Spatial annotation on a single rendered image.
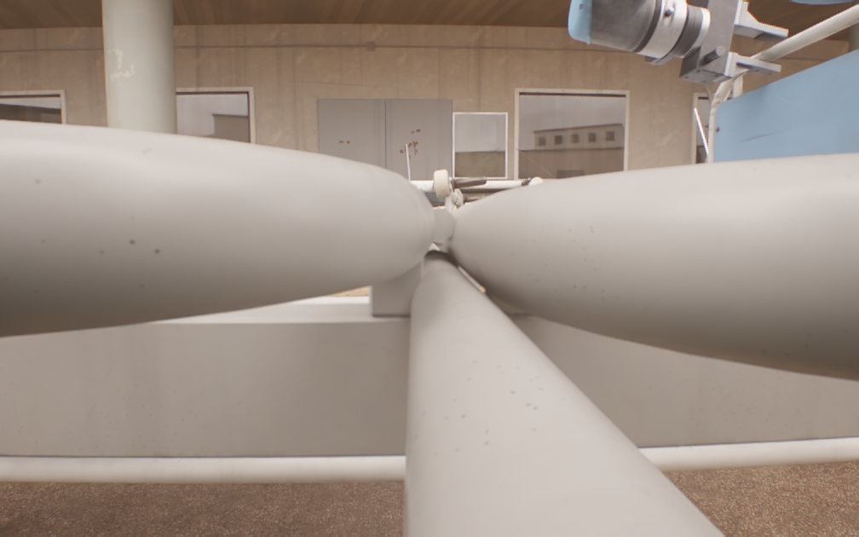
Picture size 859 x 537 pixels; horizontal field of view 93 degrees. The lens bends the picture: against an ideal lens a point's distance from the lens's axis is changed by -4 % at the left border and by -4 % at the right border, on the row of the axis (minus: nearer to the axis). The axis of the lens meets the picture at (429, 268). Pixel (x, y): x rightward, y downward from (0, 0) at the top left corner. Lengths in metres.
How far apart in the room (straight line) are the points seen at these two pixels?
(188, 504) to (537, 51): 6.71
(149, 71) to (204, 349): 4.91
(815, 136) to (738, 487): 0.62
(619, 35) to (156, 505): 1.10
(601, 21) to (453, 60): 6.00
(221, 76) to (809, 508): 7.09
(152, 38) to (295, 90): 2.25
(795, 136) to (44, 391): 0.90
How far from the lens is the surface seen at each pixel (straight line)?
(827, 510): 1.06
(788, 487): 1.10
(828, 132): 0.84
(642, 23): 0.81
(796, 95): 0.89
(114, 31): 5.24
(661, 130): 7.46
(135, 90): 5.01
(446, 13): 6.61
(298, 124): 6.66
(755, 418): 0.24
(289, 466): 0.56
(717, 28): 0.89
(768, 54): 0.96
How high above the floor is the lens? 0.49
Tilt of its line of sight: 6 degrees down
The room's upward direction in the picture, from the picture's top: straight up
